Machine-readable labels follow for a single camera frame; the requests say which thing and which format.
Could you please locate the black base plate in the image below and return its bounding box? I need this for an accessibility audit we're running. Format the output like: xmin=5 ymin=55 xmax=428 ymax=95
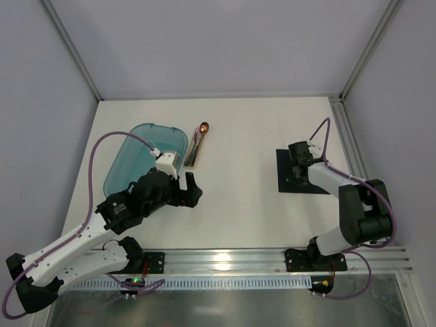
xmin=113 ymin=251 xmax=166 ymax=275
xmin=284 ymin=249 xmax=347 ymax=273

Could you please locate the black paper napkin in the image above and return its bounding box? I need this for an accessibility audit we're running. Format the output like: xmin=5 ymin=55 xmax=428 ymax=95
xmin=276 ymin=149 xmax=329 ymax=195

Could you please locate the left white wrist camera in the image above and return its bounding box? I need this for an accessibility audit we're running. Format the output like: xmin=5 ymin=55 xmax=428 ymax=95
xmin=150 ymin=148 xmax=180 ymax=180

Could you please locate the aluminium front rail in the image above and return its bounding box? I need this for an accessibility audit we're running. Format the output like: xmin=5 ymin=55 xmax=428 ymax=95
xmin=88 ymin=247 xmax=414 ymax=277

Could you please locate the copper spoon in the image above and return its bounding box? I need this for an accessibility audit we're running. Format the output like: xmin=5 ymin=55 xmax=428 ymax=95
xmin=191 ymin=122 xmax=210 ymax=168

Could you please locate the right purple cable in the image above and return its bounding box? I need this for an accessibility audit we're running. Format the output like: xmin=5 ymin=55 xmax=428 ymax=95
xmin=308 ymin=117 xmax=399 ymax=300

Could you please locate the aluminium rail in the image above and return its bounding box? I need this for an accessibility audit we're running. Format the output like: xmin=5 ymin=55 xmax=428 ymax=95
xmin=328 ymin=95 xmax=369 ymax=179
xmin=88 ymin=247 xmax=414 ymax=277

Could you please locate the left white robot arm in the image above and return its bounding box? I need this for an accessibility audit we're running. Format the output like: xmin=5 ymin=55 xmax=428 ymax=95
xmin=6 ymin=168 xmax=203 ymax=314

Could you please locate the teal plastic basin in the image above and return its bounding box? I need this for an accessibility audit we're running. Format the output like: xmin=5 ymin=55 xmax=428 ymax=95
xmin=103 ymin=123 xmax=188 ymax=196

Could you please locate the left aluminium frame post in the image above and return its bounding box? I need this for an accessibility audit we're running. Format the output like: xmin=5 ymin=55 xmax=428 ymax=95
xmin=40 ymin=0 xmax=104 ymax=102

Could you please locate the beige cutlery case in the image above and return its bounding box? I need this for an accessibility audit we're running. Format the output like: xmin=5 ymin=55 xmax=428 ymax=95
xmin=184 ymin=129 xmax=203 ymax=168

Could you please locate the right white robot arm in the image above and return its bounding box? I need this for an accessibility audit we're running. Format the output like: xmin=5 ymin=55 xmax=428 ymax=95
xmin=276 ymin=141 xmax=394 ymax=273

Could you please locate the iridescent fork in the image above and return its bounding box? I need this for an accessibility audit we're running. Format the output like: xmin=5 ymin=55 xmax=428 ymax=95
xmin=184 ymin=127 xmax=201 ymax=167

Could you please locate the right aluminium frame post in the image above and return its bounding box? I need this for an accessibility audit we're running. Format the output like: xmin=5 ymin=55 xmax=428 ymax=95
xmin=339 ymin=0 xmax=404 ymax=102

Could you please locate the aluminium frame post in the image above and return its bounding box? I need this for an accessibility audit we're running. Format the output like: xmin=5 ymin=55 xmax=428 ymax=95
xmin=339 ymin=0 xmax=404 ymax=102
xmin=40 ymin=0 xmax=104 ymax=102

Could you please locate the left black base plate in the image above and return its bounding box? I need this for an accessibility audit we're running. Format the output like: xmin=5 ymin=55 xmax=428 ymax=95
xmin=113 ymin=251 xmax=166 ymax=275

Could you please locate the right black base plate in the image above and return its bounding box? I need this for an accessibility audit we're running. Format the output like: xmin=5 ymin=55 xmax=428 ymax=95
xmin=284 ymin=249 xmax=347 ymax=273

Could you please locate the right side aluminium rail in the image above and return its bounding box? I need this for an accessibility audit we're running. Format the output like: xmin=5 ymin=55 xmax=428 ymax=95
xmin=328 ymin=95 xmax=369 ymax=179

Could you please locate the white slotted cable duct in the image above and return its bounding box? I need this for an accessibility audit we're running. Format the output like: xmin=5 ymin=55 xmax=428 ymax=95
xmin=69 ymin=275 xmax=312 ymax=291

